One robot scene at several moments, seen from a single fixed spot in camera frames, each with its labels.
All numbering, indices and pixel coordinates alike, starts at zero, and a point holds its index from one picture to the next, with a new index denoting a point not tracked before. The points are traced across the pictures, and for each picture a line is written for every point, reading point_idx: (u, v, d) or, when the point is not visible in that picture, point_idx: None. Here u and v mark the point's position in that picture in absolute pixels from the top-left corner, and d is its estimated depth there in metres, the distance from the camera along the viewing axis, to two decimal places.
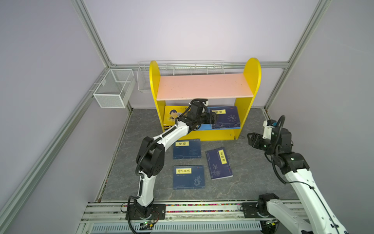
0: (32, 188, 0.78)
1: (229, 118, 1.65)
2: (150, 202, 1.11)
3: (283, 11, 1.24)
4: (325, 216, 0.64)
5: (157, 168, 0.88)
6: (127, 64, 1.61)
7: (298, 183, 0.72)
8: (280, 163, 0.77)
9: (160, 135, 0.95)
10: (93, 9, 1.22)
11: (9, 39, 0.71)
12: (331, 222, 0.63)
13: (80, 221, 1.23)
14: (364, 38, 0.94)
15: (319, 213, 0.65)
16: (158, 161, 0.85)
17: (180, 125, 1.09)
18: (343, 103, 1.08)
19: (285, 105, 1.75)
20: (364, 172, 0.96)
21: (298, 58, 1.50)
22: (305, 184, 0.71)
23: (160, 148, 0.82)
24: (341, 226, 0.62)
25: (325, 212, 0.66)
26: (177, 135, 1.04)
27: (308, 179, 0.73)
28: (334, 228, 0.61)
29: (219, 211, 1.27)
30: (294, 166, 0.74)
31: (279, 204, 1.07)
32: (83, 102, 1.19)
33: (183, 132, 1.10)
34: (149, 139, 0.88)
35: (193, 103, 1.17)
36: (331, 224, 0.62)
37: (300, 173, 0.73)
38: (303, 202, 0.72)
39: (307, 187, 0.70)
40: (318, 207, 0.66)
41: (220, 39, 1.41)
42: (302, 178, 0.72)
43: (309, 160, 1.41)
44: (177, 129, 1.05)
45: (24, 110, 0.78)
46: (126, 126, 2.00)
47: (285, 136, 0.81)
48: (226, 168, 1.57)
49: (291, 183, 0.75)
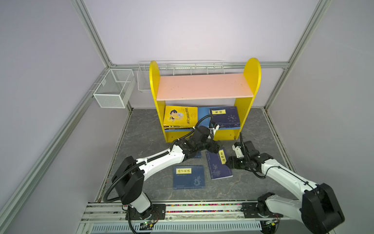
0: (33, 187, 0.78)
1: (229, 118, 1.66)
2: (143, 210, 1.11)
3: (283, 11, 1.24)
4: (297, 181, 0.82)
5: (130, 196, 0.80)
6: (127, 64, 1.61)
7: (269, 169, 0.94)
8: (253, 163, 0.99)
9: (146, 158, 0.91)
10: (93, 9, 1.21)
11: (9, 38, 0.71)
12: (303, 182, 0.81)
13: (80, 221, 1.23)
14: (364, 38, 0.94)
15: (293, 180, 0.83)
16: (132, 189, 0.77)
17: (174, 150, 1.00)
18: (343, 103, 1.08)
19: (285, 105, 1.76)
20: (364, 172, 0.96)
21: (298, 59, 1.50)
22: (273, 166, 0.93)
23: (139, 177, 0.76)
24: (311, 183, 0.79)
25: (295, 178, 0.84)
26: (166, 162, 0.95)
27: (275, 163, 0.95)
28: (307, 184, 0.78)
29: (219, 211, 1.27)
30: (262, 159, 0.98)
31: (275, 198, 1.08)
32: (84, 102, 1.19)
33: (176, 160, 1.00)
34: (130, 161, 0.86)
35: (197, 127, 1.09)
36: (304, 184, 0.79)
37: (268, 162, 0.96)
38: (283, 183, 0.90)
39: (276, 168, 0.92)
40: (290, 177, 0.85)
41: (220, 39, 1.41)
42: (270, 164, 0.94)
43: (309, 160, 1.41)
44: (168, 155, 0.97)
45: (24, 110, 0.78)
46: (126, 126, 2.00)
47: (248, 144, 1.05)
48: (226, 168, 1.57)
49: (268, 174, 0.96)
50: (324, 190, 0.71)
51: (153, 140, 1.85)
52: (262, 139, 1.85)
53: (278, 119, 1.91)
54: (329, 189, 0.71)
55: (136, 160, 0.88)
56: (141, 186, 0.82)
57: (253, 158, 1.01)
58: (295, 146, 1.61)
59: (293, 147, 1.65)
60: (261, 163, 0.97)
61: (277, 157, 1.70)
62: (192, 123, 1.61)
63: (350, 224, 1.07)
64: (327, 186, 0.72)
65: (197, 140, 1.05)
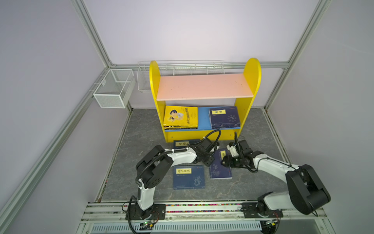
0: (32, 188, 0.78)
1: (229, 118, 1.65)
2: (146, 206, 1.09)
3: (283, 12, 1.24)
4: (281, 165, 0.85)
5: (153, 182, 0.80)
6: (127, 64, 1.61)
7: (256, 161, 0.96)
8: (247, 161, 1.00)
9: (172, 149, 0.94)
10: (93, 9, 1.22)
11: (9, 38, 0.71)
12: (287, 165, 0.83)
13: (80, 221, 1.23)
14: (364, 39, 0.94)
15: (278, 165, 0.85)
16: (159, 174, 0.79)
17: (191, 149, 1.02)
18: (343, 103, 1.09)
19: (285, 105, 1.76)
20: (363, 172, 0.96)
21: (298, 59, 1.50)
22: (261, 158, 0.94)
23: (168, 162, 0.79)
24: (294, 165, 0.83)
25: (280, 163, 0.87)
26: (184, 158, 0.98)
27: (262, 155, 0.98)
28: (290, 166, 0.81)
29: (219, 211, 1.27)
30: (253, 154, 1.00)
31: (271, 194, 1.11)
32: (84, 102, 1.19)
33: (190, 158, 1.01)
34: (159, 148, 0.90)
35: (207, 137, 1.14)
36: (288, 166, 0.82)
37: (257, 156, 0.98)
38: (271, 171, 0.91)
39: (263, 158, 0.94)
40: (275, 163, 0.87)
41: (220, 39, 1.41)
42: (258, 157, 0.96)
43: (309, 160, 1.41)
44: (186, 152, 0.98)
45: (23, 110, 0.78)
46: (126, 126, 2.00)
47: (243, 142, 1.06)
48: (226, 170, 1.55)
49: (258, 167, 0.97)
50: (305, 169, 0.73)
51: (153, 140, 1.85)
52: (262, 139, 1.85)
53: (278, 119, 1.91)
54: (311, 168, 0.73)
55: (164, 149, 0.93)
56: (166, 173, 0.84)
57: (247, 155, 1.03)
58: (295, 146, 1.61)
59: (292, 146, 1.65)
60: (252, 159, 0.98)
61: (277, 157, 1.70)
62: (192, 124, 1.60)
63: (351, 224, 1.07)
64: (309, 166, 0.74)
65: (206, 147, 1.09)
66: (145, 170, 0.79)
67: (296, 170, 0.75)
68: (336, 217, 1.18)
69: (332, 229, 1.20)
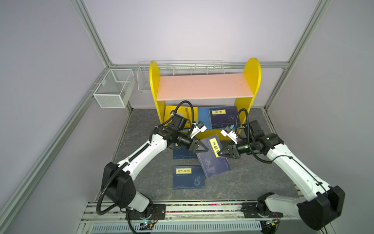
0: (33, 187, 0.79)
1: (229, 118, 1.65)
2: (143, 208, 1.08)
3: (283, 11, 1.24)
4: (309, 179, 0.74)
5: (126, 199, 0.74)
6: (127, 65, 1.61)
7: (278, 157, 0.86)
8: (259, 144, 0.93)
9: (127, 160, 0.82)
10: (93, 9, 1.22)
11: (9, 39, 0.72)
12: (316, 181, 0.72)
13: (80, 221, 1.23)
14: (364, 38, 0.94)
15: (305, 177, 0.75)
16: (125, 192, 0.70)
17: (154, 140, 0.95)
18: (343, 103, 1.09)
19: (285, 105, 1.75)
20: (363, 172, 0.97)
21: (298, 58, 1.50)
22: (284, 156, 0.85)
23: (126, 179, 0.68)
24: (325, 183, 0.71)
25: (308, 175, 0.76)
26: (150, 153, 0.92)
27: (286, 151, 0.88)
28: (320, 186, 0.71)
29: (219, 211, 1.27)
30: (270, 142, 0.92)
31: (273, 197, 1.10)
32: (84, 102, 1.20)
33: (159, 147, 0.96)
34: (112, 165, 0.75)
35: (175, 114, 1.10)
36: (316, 184, 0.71)
37: (278, 148, 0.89)
38: (290, 175, 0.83)
39: (287, 158, 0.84)
40: (302, 172, 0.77)
41: (219, 40, 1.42)
42: (280, 151, 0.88)
43: (309, 161, 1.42)
44: (150, 146, 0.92)
45: (24, 110, 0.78)
46: (126, 126, 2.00)
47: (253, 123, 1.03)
48: (222, 165, 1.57)
49: (274, 160, 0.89)
50: (335, 192, 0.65)
51: None
52: None
53: (278, 119, 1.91)
54: (341, 192, 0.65)
55: (117, 164, 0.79)
56: (134, 185, 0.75)
57: (259, 138, 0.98)
58: (295, 146, 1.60)
59: (292, 146, 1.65)
60: (270, 147, 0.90)
61: None
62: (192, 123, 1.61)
63: (351, 224, 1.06)
64: (340, 190, 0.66)
65: (177, 125, 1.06)
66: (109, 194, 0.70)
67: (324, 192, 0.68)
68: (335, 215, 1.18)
69: (332, 229, 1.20)
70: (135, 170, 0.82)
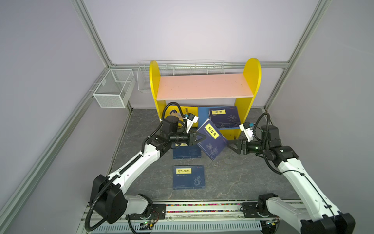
0: (33, 187, 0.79)
1: (229, 118, 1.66)
2: (142, 211, 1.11)
3: (283, 11, 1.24)
4: (317, 199, 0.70)
5: (115, 213, 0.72)
6: (127, 65, 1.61)
7: (289, 171, 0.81)
8: (272, 155, 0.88)
9: (118, 171, 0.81)
10: (93, 9, 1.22)
11: (9, 40, 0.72)
12: (325, 204, 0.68)
13: (80, 221, 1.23)
14: (364, 38, 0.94)
15: (313, 198, 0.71)
16: (115, 206, 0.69)
17: (147, 151, 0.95)
18: (343, 103, 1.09)
19: (285, 105, 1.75)
20: (363, 172, 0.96)
21: (298, 58, 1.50)
22: (295, 171, 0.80)
23: (117, 192, 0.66)
24: (334, 207, 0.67)
25: (318, 195, 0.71)
26: (142, 165, 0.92)
27: (299, 167, 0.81)
28: (328, 208, 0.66)
29: (219, 211, 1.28)
30: (284, 153, 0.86)
31: (277, 201, 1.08)
32: (84, 102, 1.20)
33: (152, 158, 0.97)
34: (102, 178, 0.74)
35: (164, 119, 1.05)
36: (325, 206, 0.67)
37: (290, 163, 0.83)
38: (299, 192, 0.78)
39: (298, 174, 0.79)
40: (310, 192, 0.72)
41: (219, 40, 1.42)
42: (292, 166, 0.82)
43: (309, 161, 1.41)
44: (142, 158, 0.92)
45: (24, 110, 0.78)
46: (126, 126, 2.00)
47: (273, 131, 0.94)
48: (221, 142, 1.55)
49: (284, 173, 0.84)
50: (344, 219, 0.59)
51: None
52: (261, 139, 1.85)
53: (278, 119, 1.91)
54: (351, 220, 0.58)
55: (107, 176, 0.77)
56: (124, 198, 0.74)
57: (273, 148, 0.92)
58: (295, 146, 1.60)
59: (292, 146, 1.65)
60: (282, 161, 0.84)
61: None
62: None
63: None
64: (350, 217, 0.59)
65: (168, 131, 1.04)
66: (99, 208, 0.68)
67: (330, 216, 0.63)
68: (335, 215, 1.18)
69: None
70: (126, 183, 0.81)
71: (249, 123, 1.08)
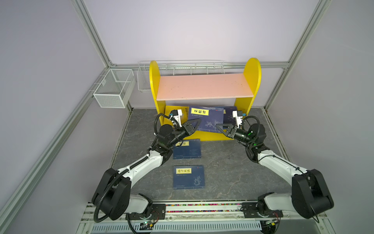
0: (32, 188, 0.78)
1: (229, 118, 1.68)
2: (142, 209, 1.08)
3: (283, 12, 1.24)
4: (289, 166, 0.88)
5: (119, 209, 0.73)
6: (127, 65, 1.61)
7: (264, 157, 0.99)
8: (251, 153, 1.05)
9: (128, 166, 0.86)
10: (93, 10, 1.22)
11: (9, 40, 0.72)
12: (294, 167, 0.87)
13: (80, 221, 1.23)
14: (364, 38, 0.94)
15: (285, 166, 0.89)
16: (121, 200, 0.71)
17: (153, 154, 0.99)
18: (343, 103, 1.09)
19: (285, 105, 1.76)
20: (363, 172, 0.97)
21: (298, 59, 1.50)
22: (269, 155, 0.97)
23: (126, 184, 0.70)
24: (302, 168, 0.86)
25: (289, 165, 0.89)
26: (147, 167, 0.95)
27: (269, 151, 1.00)
28: (298, 170, 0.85)
29: (219, 211, 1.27)
30: (259, 149, 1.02)
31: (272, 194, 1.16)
32: (84, 102, 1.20)
33: (156, 163, 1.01)
34: (112, 171, 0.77)
35: (158, 135, 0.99)
36: (295, 169, 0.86)
37: (263, 151, 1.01)
38: (276, 170, 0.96)
39: (271, 157, 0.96)
40: (283, 163, 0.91)
41: (219, 40, 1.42)
42: (264, 153, 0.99)
43: (309, 161, 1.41)
44: (149, 160, 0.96)
45: (24, 109, 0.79)
46: (126, 126, 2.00)
47: (261, 137, 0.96)
48: (217, 113, 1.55)
49: (261, 161, 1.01)
50: (313, 175, 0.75)
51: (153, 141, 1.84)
52: None
53: (278, 119, 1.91)
54: (319, 175, 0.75)
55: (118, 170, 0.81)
56: (129, 195, 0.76)
57: (253, 148, 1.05)
58: (295, 146, 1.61)
59: (292, 146, 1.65)
60: (258, 153, 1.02)
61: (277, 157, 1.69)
62: None
63: (352, 225, 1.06)
64: (318, 173, 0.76)
65: (167, 144, 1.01)
66: (104, 202, 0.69)
67: (304, 174, 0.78)
68: (336, 216, 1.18)
69: (332, 229, 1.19)
70: (134, 178, 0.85)
71: (242, 113, 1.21)
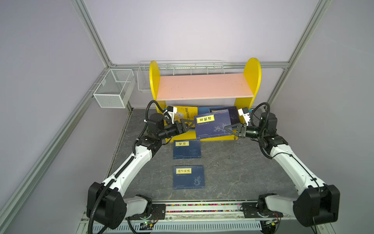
0: (32, 188, 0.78)
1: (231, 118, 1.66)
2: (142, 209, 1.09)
3: (283, 11, 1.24)
4: (304, 174, 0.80)
5: (117, 217, 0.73)
6: (127, 65, 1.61)
7: (279, 153, 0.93)
8: (264, 143, 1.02)
9: (112, 176, 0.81)
10: (93, 10, 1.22)
11: (9, 40, 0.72)
12: (310, 177, 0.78)
13: (80, 221, 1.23)
14: (364, 38, 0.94)
15: (300, 172, 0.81)
16: (116, 211, 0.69)
17: (139, 152, 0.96)
18: (343, 103, 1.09)
19: (285, 105, 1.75)
20: (363, 172, 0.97)
21: (298, 59, 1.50)
22: (284, 153, 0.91)
23: (115, 196, 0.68)
24: (319, 180, 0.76)
25: (305, 172, 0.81)
26: (136, 166, 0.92)
27: (287, 150, 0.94)
28: (313, 181, 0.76)
29: (219, 211, 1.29)
30: (274, 142, 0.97)
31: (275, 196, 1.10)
32: (84, 102, 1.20)
33: (145, 158, 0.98)
34: (98, 185, 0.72)
35: (148, 120, 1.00)
36: (310, 179, 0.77)
37: (280, 146, 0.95)
38: (288, 170, 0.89)
39: (287, 155, 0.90)
40: (299, 168, 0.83)
41: (219, 40, 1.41)
42: (282, 149, 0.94)
43: (309, 161, 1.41)
44: (135, 159, 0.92)
45: (23, 109, 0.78)
46: (126, 126, 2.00)
47: (272, 122, 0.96)
48: (223, 117, 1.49)
49: (275, 156, 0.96)
50: (329, 190, 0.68)
51: None
52: None
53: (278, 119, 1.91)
54: (335, 190, 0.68)
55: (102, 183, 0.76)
56: (124, 203, 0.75)
57: (266, 138, 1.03)
58: (295, 146, 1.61)
59: (292, 146, 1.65)
60: (273, 146, 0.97)
61: None
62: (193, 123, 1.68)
63: (351, 225, 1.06)
64: (335, 189, 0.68)
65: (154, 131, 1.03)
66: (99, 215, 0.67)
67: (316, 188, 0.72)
68: None
69: (332, 229, 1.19)
70: (123, 185, 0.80)
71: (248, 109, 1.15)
